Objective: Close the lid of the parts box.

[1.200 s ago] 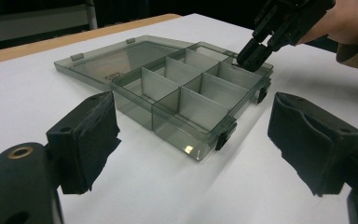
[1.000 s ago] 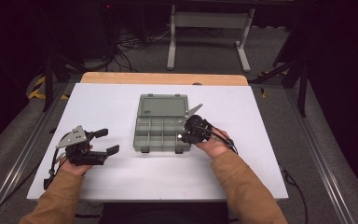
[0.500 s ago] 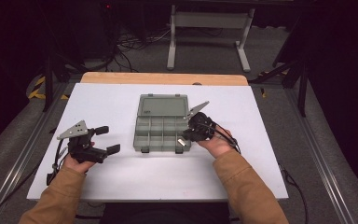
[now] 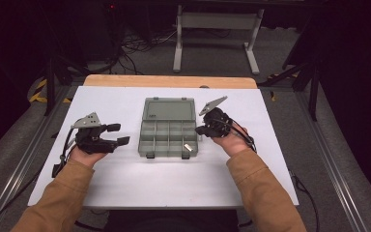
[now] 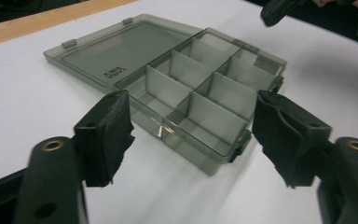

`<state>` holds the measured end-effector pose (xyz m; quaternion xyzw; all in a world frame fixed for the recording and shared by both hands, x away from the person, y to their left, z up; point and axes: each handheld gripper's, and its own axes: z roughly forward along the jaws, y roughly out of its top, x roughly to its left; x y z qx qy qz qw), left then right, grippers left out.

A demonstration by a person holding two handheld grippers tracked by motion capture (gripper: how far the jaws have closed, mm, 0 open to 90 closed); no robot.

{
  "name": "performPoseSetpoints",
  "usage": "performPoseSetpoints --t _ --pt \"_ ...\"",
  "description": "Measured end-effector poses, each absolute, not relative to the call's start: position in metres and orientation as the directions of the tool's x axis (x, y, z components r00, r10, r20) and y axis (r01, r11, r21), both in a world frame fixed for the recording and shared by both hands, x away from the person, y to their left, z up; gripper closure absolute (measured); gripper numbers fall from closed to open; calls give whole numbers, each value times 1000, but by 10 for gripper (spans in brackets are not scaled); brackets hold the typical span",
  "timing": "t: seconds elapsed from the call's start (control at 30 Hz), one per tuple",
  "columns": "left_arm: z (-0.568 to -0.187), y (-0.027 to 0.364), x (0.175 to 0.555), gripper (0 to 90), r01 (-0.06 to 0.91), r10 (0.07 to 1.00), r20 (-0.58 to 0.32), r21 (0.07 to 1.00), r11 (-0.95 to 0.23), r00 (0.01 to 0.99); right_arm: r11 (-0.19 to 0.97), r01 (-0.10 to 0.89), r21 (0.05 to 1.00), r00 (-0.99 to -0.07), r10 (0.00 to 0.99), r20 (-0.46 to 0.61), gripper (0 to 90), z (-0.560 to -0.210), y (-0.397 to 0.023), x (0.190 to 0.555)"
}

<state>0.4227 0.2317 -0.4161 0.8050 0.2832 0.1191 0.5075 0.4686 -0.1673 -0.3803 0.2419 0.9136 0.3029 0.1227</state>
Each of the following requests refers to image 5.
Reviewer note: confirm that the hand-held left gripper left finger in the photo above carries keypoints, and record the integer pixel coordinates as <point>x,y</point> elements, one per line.
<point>104,140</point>

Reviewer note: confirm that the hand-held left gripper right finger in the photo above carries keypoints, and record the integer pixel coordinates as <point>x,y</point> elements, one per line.
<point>287,137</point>

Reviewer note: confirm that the grey transparent compartment box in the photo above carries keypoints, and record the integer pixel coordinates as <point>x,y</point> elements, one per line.
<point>180,87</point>

